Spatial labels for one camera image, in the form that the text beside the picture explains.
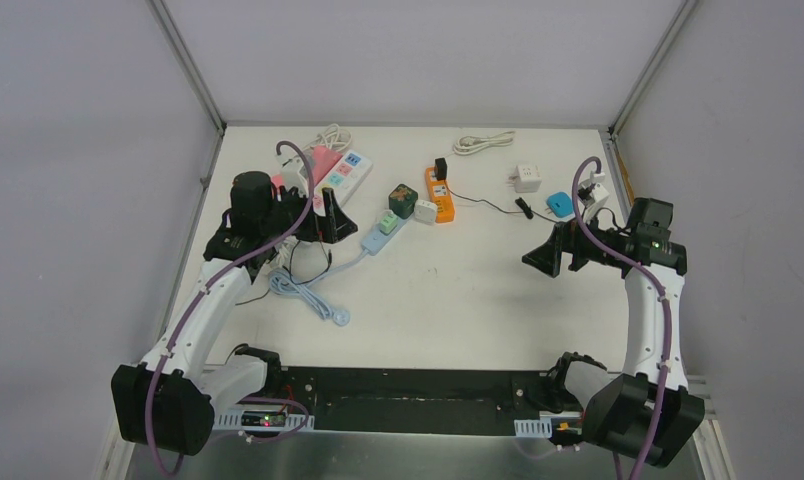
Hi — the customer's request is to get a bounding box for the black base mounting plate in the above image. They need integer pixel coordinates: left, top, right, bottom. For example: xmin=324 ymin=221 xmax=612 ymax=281
xmin=237 ymin=367 xmax=582 ymax=436

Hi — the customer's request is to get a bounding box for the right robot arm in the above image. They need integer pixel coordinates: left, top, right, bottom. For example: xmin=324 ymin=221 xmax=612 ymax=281
xmin=521 ymin=198 xmax=705 ymax=471

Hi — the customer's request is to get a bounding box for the orange power strip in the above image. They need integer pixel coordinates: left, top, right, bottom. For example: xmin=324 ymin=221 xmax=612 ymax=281
xmin=425 ymin=167 xmax=456 ymax=224

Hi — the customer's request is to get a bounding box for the light blue power strip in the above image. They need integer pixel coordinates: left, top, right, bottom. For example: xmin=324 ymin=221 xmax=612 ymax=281
xmin=268 ymin=219 xmax=408 ymax=327

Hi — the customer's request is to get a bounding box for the blue folding plug adapter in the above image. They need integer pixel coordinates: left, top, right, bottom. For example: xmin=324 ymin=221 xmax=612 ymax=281
xmin=546 ymin=191 xmax=574 ymax=219

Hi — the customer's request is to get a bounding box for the white coiled cable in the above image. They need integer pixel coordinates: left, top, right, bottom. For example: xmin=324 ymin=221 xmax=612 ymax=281
xmin=301 ymin=123 xmax=354 ymax=152

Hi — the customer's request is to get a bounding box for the pink wedge power strip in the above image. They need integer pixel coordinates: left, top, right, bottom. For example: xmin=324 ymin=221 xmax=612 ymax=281
xmin=310 ymin=145 xmax=343 ymax=186

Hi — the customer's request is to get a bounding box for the purple cable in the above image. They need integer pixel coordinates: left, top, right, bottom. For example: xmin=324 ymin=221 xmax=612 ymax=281
xmin=143 ymin=140 xmax=316 ymax=478
xmin=517 ymin=156 xmax=674 ymax=480

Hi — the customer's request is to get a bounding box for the white usb cable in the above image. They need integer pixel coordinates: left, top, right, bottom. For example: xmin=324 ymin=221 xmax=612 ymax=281
xmin=452 ymin=130 xmax=517 ymax=157

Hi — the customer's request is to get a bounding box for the white tiger cube adapter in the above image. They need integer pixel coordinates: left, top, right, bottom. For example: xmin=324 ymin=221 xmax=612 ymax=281
xmin=508 ymin=164 xmax=542 ymax=194

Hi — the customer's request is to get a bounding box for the dark green cube adapter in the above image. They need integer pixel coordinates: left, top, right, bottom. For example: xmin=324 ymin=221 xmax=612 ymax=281
xmin=388 ymin=183 xmax=419 ymax=219

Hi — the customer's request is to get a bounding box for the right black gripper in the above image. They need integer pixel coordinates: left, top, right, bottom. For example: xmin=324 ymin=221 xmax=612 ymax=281
xmin=522 ymin=205 xmax=622 ymax=278

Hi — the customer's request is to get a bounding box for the light green plug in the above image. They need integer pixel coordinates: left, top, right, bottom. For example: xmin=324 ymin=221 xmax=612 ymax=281
xmin=376 ymin=210 xmax=400 ymax=236

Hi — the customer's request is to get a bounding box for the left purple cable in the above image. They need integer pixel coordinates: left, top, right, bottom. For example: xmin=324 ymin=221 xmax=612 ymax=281
xmin=143 ymin=140 xmax=316 ymax=478

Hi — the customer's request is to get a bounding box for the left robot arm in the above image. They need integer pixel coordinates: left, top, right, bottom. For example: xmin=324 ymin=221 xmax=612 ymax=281
xmin=111 ymin=171 xmax=358 ymax=455

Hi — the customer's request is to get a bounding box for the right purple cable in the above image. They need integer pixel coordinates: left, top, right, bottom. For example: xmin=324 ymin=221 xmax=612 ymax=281
xmin=517 ymin=156 xmax=674 ymax=480

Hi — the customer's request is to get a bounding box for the black plug adapter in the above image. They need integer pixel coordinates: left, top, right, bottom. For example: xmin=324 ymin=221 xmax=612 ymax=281
xmin=434 ymin=157 xmax=448 ymax=181

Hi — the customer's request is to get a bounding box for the white multicolour power strip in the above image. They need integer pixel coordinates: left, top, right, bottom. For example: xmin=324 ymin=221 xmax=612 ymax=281
xmin=313 ymin=150 xmax=374 ymax=216

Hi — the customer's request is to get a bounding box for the small white cube adapter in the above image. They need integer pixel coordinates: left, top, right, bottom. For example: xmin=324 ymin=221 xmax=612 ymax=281
xmin=414 ymin=199 xmax=438 ymax=224

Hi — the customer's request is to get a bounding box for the black thin cable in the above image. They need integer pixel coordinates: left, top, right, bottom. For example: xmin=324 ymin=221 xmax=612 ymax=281
xmin=449 ymin=188 xmax=562 ymax=227

